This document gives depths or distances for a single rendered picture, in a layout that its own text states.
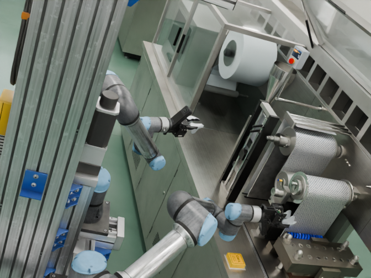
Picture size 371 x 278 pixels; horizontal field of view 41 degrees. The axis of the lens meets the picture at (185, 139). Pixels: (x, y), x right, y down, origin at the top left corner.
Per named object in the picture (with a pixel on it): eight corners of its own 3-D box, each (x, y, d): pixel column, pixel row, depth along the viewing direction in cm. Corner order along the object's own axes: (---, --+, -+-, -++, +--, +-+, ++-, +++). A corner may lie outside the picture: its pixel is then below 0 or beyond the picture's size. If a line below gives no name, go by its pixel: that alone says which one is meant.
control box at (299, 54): (284, 62, 252) (292, 44, 247) (292, 63, 256) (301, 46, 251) (292, 68, 248) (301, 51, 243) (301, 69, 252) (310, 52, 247)
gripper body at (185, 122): (178, 127, 249) (158, 127, 242) (185, 114, 244) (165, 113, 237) (185, 137, 244) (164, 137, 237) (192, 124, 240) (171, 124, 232)
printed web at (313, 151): (246, 196, 268) (288, 120, 243) (282, 201, 277) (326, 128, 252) (272, 249, 238) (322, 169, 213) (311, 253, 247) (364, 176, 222)
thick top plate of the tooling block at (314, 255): (273, 245, 230) (278, 236, 227) (340, 251, 245) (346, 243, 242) (286, 272, 217) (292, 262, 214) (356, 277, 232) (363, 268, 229)
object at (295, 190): (287, 185, 229) (296, 175, 225) (291, 185, 230) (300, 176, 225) (292, 198, 225) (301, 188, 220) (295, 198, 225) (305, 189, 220)
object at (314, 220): (282, 231, 232) (300, 203, 223) (322, 236, 241) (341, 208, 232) (282, 232, 232) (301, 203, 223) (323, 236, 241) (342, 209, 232)
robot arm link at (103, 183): (84, 206, 214) (91, 182, 207) (73, 186, 222) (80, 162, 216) (108, 203, 221) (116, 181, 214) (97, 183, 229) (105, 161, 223)
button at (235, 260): (225, 255, 223) (227, 252, 221) (238, 256, 225) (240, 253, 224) (229, 267, 217) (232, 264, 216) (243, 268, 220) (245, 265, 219)
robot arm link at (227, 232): (219, 223, 231) (228, 206, 226) (236, 239, 226) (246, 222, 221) (208, 229, 225) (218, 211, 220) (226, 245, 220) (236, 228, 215)
